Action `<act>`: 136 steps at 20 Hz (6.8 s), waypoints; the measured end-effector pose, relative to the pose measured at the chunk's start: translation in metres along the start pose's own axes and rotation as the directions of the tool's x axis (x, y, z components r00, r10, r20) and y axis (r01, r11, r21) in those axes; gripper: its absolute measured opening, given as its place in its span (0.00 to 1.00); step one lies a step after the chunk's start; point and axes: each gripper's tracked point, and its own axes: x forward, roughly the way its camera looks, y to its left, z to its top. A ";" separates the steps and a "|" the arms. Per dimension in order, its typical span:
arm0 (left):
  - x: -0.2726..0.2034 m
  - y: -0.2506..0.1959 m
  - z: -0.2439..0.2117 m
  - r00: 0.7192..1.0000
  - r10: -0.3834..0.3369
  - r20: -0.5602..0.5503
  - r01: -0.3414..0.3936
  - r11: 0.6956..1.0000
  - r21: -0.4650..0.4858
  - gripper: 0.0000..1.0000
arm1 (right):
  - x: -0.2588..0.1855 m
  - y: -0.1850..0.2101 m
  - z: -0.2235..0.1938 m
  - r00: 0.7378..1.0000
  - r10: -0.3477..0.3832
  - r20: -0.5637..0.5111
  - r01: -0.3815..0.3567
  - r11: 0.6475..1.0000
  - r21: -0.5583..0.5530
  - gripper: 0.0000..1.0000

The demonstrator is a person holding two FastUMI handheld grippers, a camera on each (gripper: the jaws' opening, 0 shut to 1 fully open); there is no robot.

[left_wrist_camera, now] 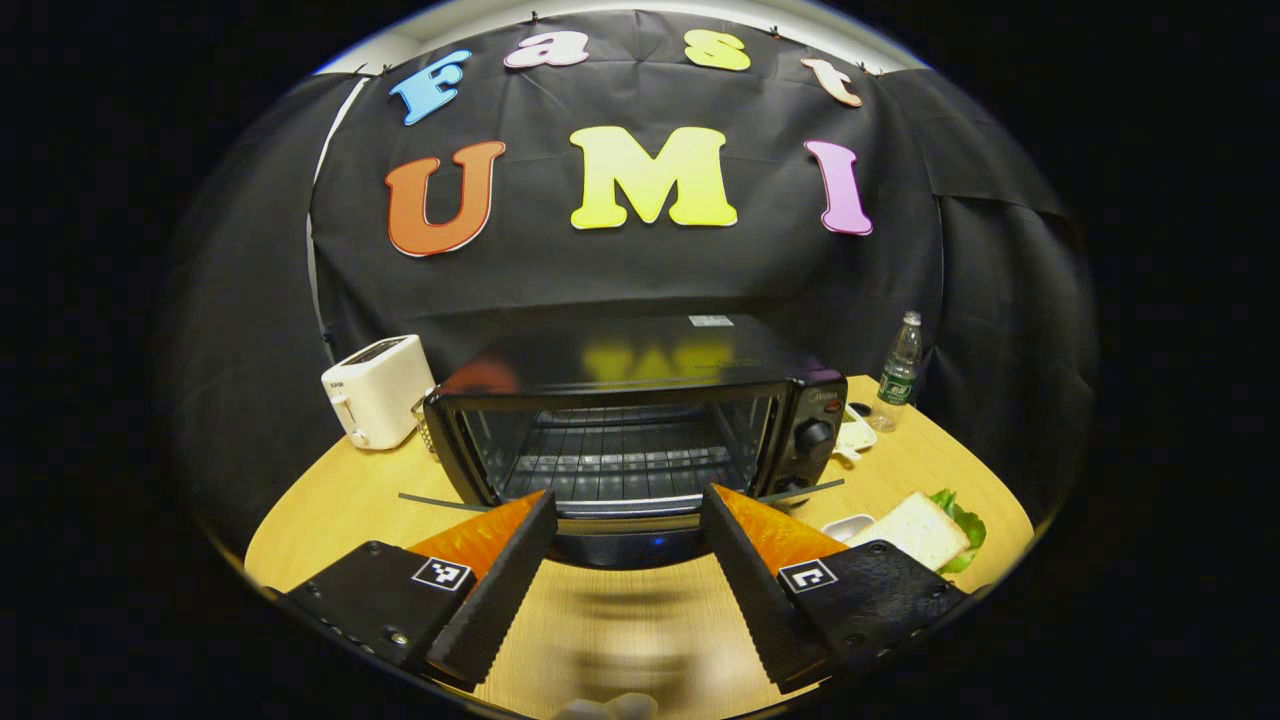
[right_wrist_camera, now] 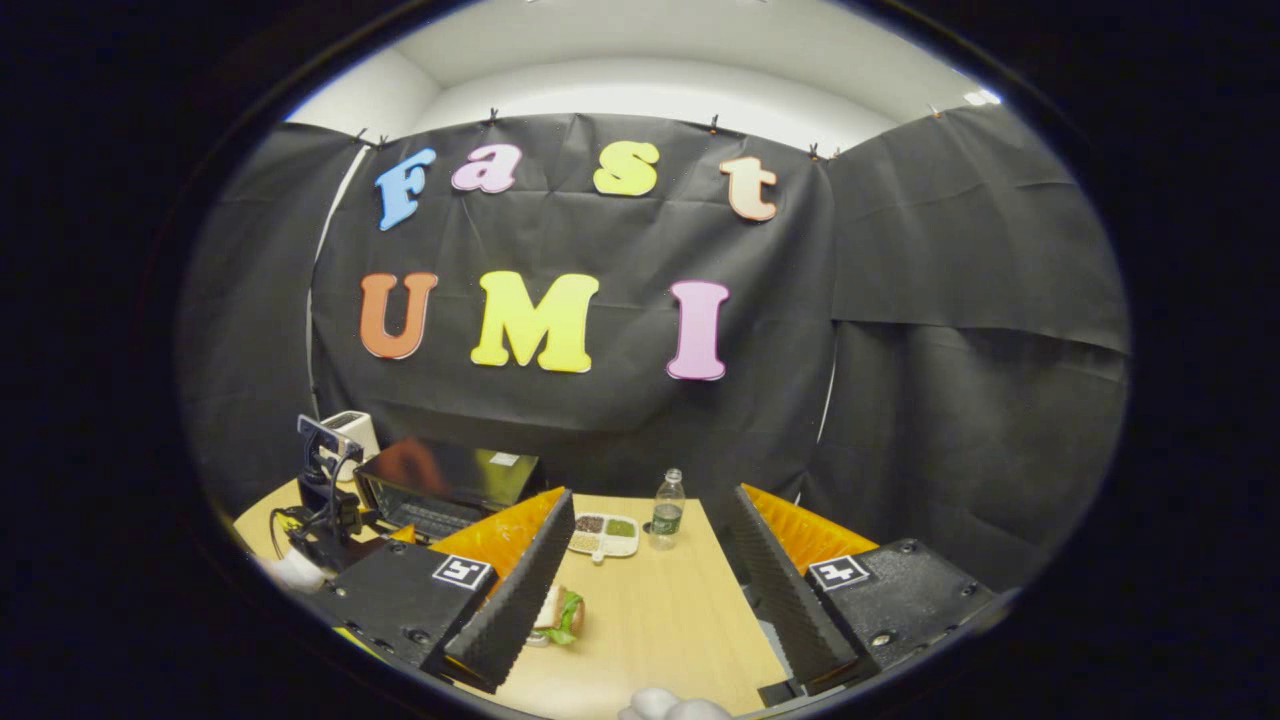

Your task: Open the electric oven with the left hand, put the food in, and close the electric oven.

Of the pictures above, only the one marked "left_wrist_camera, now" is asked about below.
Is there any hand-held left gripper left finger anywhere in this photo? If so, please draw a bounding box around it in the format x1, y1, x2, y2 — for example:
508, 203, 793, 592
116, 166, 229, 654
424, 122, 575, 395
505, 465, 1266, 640
283, 489, 559, 693

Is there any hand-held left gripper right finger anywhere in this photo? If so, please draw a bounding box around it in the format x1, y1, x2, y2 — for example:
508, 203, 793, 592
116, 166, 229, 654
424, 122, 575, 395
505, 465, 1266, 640
700, 484, 971, 696

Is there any sandwich with lettuce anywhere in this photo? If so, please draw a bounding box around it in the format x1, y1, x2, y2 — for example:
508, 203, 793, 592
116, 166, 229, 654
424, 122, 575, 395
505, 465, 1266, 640
845, 488, 988, 576

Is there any black electric oven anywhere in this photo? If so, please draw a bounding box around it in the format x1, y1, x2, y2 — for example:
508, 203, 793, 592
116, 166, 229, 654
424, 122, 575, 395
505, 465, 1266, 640
398, 315, 849, 571

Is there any white divided dish with grains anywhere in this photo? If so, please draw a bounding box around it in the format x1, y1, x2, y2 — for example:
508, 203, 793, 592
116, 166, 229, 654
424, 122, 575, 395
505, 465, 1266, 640
835, 405, 879, 466

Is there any white toaster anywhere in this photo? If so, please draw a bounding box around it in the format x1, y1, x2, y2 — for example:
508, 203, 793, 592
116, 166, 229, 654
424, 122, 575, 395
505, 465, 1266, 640
321, 334, 437, 451

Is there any clear plastic water bottle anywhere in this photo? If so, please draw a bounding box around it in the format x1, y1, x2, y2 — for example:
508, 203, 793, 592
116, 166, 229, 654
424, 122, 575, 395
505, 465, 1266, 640
868, 310, 924, 433

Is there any black backdrop cloth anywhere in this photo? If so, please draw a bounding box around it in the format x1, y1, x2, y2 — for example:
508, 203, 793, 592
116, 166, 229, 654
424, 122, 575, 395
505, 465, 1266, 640
160, 10, 1101, 561

